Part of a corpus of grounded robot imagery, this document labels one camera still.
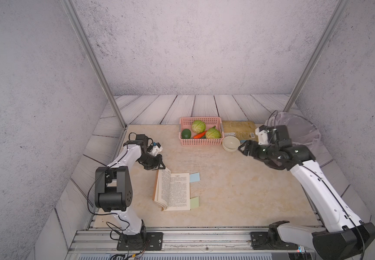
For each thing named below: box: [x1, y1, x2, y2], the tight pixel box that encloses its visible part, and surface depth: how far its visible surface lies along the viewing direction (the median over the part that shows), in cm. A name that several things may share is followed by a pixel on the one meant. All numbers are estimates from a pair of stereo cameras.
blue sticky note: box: [189, 172, 200, 183], surface depth 95 cm
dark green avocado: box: [180, 128, 192, 139], surface depth 113 cm
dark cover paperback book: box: [152, 167, 191, 212], surface depth 86 cm
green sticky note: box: [189, 196, 200, 210], surface depth 84 cm
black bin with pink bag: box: [264, 112, 333, 164], surface depth 90 cm
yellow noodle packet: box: [222, 120, 257, 141], surface depth 120 cm
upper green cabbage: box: [191, 120, 206, 134], surface depth 113 cm
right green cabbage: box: [205, 125, 222, 139], surface depth 109 cm
